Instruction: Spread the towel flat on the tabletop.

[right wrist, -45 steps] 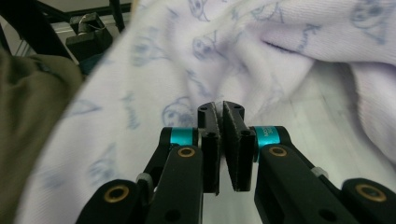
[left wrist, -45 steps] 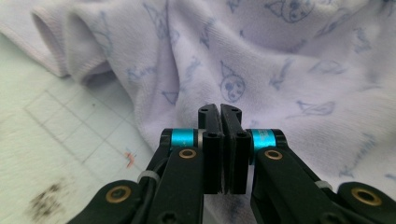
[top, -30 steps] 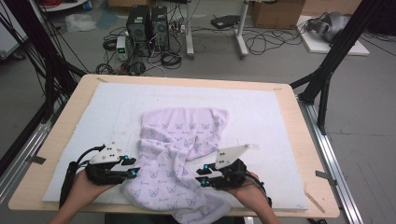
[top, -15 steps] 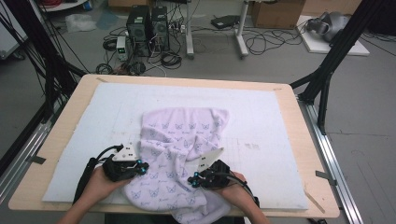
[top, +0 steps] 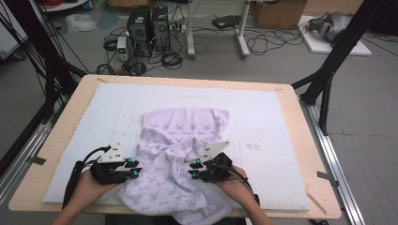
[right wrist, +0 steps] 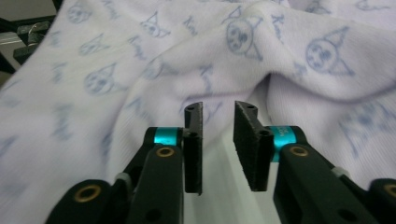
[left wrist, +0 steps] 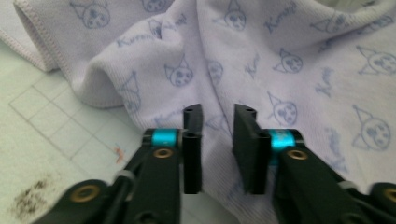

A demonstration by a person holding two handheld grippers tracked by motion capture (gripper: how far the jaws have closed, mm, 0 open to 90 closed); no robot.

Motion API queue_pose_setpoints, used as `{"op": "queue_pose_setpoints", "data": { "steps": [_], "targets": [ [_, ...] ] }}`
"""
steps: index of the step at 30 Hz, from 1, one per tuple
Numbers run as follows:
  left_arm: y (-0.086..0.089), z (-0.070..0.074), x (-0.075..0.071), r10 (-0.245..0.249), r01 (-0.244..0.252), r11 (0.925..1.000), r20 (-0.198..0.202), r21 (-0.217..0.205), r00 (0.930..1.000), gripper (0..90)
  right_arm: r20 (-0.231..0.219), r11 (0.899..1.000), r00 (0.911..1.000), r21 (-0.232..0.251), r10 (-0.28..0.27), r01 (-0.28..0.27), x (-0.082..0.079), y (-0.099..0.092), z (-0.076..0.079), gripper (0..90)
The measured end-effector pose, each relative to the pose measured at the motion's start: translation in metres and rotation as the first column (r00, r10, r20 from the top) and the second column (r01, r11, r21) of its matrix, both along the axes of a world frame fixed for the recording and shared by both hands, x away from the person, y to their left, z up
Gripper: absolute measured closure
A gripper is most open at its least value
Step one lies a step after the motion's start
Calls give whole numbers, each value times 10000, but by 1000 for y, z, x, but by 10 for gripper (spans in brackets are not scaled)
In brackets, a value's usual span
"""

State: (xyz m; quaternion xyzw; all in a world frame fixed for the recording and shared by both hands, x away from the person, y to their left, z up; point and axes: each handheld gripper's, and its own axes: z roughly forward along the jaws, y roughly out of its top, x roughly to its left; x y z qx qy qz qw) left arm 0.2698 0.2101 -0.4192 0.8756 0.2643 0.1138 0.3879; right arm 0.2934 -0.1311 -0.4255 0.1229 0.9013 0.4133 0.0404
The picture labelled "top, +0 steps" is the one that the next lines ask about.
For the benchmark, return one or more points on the slim black computer tower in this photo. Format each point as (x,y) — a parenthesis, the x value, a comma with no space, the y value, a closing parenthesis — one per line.
(161,28)

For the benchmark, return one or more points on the large black computer tower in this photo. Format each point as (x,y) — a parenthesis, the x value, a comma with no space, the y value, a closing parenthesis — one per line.
(139,29)

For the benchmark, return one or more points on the lavender cat print towel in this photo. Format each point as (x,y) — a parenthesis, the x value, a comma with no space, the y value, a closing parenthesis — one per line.
(175,134)

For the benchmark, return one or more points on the person's dark clothing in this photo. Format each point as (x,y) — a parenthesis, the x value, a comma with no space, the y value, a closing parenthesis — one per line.
(140,221)

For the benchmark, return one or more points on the grey rounded device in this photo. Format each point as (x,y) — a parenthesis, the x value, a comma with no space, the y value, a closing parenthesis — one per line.
(334,25)

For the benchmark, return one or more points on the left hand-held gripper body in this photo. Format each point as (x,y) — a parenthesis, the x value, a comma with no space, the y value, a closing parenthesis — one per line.
(113,155)

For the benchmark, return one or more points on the white cabinet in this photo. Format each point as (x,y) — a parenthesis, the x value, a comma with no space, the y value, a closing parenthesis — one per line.
(9,37)

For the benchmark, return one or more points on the white desk leg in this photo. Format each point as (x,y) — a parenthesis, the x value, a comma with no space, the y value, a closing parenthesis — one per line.
(242,31)
(190,31)

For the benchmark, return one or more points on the white round table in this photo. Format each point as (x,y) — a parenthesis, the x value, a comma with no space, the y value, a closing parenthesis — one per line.
(65,5)

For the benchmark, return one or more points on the white power supply box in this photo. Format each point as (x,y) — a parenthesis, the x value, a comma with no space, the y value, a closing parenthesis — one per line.
(122,48)

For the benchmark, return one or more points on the brown cardboard box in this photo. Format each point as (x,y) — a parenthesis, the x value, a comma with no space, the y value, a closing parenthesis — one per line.
(278,14)

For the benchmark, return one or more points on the thin wooden strip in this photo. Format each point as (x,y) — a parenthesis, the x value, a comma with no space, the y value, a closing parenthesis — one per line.
(316,202)

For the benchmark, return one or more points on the aluminium rail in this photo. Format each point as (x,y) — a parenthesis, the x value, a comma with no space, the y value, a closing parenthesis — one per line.
(331,156)
(28,150)

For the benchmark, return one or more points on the dark tape strip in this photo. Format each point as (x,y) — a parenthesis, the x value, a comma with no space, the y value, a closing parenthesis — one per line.
(37,160)
(327,177)

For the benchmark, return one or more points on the black flat device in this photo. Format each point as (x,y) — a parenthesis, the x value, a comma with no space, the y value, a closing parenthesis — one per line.
(225,22)

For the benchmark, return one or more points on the person's right hand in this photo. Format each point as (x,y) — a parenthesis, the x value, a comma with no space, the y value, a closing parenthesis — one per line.
(237,187)

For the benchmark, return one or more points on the black metal frame stand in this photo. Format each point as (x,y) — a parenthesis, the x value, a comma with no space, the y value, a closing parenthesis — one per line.
(53,72)
(331,62)

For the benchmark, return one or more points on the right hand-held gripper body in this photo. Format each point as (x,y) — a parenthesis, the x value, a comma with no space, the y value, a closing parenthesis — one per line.
(212,149)

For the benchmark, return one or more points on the white floor board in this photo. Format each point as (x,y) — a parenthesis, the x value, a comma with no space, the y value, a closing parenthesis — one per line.
(319,47)

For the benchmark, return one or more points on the white foam mat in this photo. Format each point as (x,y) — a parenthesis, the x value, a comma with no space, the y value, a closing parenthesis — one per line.
(266,125)

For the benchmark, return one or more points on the person's left hand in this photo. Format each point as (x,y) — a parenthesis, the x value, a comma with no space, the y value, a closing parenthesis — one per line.
(87,189)

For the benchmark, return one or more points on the clear plastic bag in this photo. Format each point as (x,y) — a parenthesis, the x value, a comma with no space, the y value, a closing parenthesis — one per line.
(79,22)

